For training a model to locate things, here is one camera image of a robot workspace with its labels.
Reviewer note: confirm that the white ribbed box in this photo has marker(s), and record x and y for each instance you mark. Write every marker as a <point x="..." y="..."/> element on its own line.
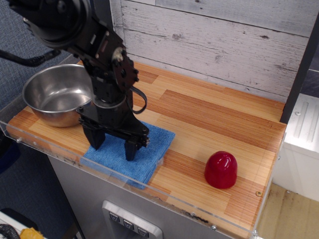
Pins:
<point x="297" y="168"/>

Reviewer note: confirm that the grey cabinet with dispenser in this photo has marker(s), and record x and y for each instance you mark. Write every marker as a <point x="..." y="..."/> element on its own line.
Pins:
<point x="105" y="210"/>

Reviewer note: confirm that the clear acrylic counter guard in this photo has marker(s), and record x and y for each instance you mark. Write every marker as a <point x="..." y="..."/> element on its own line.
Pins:
<point x="248" y="128"/>

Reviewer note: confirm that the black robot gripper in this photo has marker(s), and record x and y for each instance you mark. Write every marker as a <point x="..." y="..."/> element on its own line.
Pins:
<point x="118" y="121"/>

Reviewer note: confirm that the stainless steel bowl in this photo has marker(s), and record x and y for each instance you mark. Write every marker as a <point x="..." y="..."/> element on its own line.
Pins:
<point x="55" y="93"/>

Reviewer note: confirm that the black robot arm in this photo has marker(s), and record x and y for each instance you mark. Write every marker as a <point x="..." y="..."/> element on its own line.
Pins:
<point x="73" y="26"/>

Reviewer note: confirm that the dark right vertical post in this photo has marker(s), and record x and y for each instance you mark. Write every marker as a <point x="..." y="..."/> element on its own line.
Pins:
<point x="304" y="66"/>

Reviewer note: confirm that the yellow object at corner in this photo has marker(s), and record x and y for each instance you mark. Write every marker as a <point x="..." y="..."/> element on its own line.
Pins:
<point x="30" y="233"/>

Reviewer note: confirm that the red upturned plastic cup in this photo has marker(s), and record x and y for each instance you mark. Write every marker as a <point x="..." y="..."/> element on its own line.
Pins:
<point x="221" y="170"/>

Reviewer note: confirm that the blue towel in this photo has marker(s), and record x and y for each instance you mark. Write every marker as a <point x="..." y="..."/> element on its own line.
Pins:
<point x="110" y="158"/>

